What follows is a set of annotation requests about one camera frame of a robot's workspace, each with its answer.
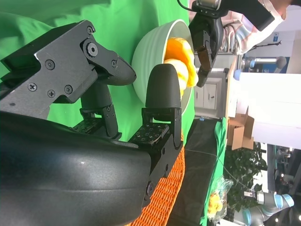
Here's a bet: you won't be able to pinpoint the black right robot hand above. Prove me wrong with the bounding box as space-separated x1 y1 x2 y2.
0 20 184 226

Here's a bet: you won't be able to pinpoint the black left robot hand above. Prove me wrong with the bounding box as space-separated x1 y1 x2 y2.
189 11 223 88

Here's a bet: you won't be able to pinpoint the orange striped bread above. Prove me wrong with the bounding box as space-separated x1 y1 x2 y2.
164 57 198 96
166 37 195 62

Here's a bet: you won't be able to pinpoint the grey-green bowl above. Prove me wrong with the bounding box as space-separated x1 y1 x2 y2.
131 19 196 116

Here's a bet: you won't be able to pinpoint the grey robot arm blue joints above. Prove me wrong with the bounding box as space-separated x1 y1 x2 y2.
242 190 295 226

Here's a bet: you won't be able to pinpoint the orange wicker basket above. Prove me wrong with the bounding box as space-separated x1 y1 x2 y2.
128 131 186 226

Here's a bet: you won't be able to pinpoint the person in striped shirt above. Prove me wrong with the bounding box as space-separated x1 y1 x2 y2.
222 0 289 56

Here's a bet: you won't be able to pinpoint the white cabinet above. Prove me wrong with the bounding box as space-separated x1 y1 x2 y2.
194 68 230 118

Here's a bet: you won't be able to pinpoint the green tablecloth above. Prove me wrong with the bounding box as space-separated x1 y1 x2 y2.
0 0 196 146

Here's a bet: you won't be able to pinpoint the brown cardboard box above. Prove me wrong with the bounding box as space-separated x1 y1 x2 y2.
227 107 255 151

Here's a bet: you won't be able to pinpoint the green cloth strip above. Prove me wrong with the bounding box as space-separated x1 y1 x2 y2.
199 117 228 226

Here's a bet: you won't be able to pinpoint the black backdrop cloth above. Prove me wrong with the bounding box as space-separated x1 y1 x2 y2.
169 119 223 226

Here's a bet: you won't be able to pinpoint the green leafy plant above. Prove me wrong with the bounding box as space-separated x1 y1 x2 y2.
223 143 268 212

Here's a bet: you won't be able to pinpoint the clear bag of yellow toys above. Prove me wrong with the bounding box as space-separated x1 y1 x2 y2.
206 175 233 222

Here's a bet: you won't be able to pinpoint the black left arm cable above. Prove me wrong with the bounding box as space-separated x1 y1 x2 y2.
177 0 197 11

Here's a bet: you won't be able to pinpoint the thin grey cable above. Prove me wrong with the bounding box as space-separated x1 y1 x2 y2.
185 148 254 191

